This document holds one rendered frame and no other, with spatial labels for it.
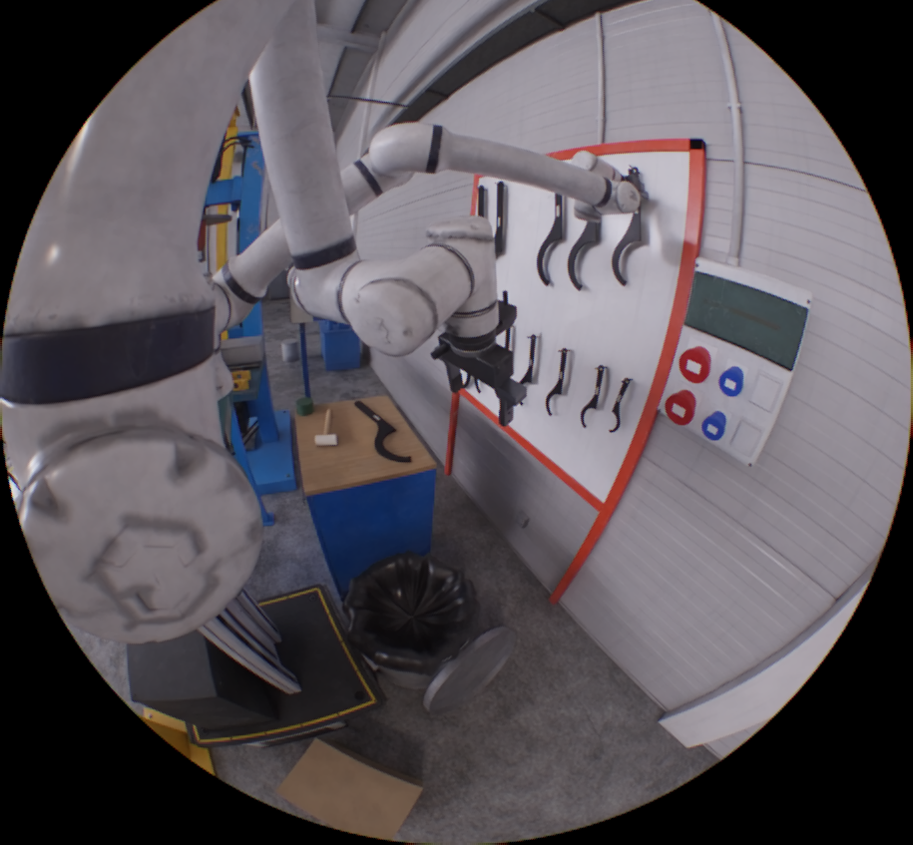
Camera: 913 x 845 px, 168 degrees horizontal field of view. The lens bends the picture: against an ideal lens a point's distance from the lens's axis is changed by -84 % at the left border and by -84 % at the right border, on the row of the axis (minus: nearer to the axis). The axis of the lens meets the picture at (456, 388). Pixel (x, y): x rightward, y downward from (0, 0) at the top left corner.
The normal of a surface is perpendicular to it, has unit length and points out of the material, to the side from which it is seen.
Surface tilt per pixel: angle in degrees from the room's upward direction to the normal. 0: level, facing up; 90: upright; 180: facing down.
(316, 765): 0
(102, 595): 95
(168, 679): 0
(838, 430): 90
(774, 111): 90
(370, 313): 106
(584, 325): 90
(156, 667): 0
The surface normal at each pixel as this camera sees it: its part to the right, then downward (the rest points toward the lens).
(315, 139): 0.75, 0.39
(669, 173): -0.88, 0.12
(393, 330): -0.46, 0.69
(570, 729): 0.10, -0.91
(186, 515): 0.88, 0.33
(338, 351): 0.48, 0.40
